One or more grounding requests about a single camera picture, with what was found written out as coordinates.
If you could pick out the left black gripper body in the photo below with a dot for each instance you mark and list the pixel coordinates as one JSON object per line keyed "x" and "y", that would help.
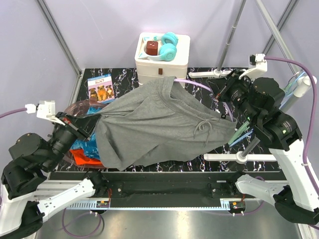
{"x": 67, "y": 121}

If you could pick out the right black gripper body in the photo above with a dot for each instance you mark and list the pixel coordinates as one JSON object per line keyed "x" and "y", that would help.
{"x": 234, "y": 87}

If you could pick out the blue patterned shorts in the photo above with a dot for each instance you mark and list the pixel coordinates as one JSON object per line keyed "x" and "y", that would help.
{"x": 89, "y": 146}

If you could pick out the orange shorts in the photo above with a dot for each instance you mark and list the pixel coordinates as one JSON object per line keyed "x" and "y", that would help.
{"x": 81, "y": 159}

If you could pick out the lilac hanger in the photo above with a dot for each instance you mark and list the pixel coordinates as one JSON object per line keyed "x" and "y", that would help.
{"x": 206, "y": 88}

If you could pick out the light blue wire hanger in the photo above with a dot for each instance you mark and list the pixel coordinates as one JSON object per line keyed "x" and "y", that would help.
{"x": 289, "y": 88}

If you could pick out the grey shorts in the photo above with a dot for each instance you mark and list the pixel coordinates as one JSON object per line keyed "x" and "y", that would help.
{"x": 156, "y": 122}

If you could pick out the mint green hanger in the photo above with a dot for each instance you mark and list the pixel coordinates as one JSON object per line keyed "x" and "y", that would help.
{"x": 244, "y": 127}

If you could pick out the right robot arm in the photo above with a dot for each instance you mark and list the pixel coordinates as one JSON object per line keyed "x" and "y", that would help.
{"x": 297, "y": 202}

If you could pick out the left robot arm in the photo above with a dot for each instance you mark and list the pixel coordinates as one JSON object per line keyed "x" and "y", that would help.
{"x": 32, "y": 156}

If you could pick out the pink transparent basin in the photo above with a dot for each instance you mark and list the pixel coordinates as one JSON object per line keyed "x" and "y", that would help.
{"x": 82, "y": 108}

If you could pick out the dog picture book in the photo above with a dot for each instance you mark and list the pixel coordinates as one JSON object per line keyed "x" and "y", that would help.
{"x": 101, "y": 89}

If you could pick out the white clothes rack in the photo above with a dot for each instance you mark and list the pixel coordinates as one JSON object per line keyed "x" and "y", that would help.
{"x": 262, "y": 107}

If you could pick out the teal headphones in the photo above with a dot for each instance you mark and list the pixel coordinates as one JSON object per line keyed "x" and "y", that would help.
{"x": 167, "y": 51}

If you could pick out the white drawer unit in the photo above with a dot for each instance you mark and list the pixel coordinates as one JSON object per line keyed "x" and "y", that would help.
{"x": 148, "y": 70}

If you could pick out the brown cube box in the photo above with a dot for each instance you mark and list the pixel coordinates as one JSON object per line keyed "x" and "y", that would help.
{"x": 152, "y": 48}

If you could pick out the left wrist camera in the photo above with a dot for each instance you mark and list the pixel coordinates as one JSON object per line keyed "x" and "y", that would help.
{"x": 44, "y": 110}

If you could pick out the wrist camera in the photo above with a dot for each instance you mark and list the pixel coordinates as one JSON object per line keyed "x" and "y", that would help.
{"x": 259, "y": 67}
{"x": 44, "y": 110}

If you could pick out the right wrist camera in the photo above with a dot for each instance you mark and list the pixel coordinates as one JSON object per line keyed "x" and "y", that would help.
{"x": 259, "y": 67}

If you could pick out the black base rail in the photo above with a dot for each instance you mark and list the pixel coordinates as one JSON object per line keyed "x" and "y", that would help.
{"x": 167, "y": 189}

